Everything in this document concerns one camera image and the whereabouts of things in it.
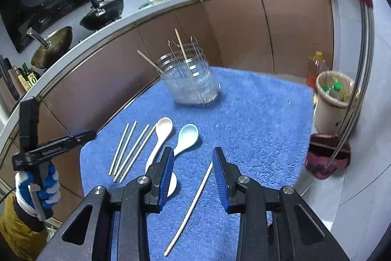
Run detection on white ceramic spoon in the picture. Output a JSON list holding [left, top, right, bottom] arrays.
[[167, 173, 178, 197]]

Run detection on pink ceramic spoon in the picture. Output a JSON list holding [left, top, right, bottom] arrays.
[[145, 117, 173, 171]]

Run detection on light blue ceramic spoon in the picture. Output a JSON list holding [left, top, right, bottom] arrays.
[[174, 124, 199, 156]]

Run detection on yellow sleeved forearm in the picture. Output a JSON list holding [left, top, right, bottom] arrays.
[[1, 194, 48, 260]]

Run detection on blue white gloved left hand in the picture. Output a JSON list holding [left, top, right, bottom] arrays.
[[15, 161, 61, 221]]

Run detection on blue terry cloth mat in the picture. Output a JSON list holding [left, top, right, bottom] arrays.
[[80, 68, 313, 260]]

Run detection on knife block with knives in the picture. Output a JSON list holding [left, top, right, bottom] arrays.
[[1, 56, 26, 101]]

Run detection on olive oil bottle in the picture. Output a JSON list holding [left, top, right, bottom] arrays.
[[13, 63, 40, 91]]

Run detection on maroon dustpan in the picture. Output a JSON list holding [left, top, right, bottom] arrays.
[[305, 133, 351, 180]]

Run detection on beige trash bin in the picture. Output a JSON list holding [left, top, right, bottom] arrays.
[[314, 71, 360, 135]]

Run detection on cooking oil bottle on floor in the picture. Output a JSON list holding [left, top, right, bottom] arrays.
[[306, 51, 329, 94]]

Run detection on steel bowl on counter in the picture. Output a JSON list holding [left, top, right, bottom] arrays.
[[139, 0, 167, 9]]

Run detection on wire and glass utensil holder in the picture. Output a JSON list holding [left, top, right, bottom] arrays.
[[157, 35, 221, 105]]

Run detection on bronze wok with handle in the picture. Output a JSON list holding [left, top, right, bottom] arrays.
[[26, 26, 73, 69]]

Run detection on black wok with handle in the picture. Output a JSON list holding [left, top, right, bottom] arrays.
[[79, 0, 124, 31]]

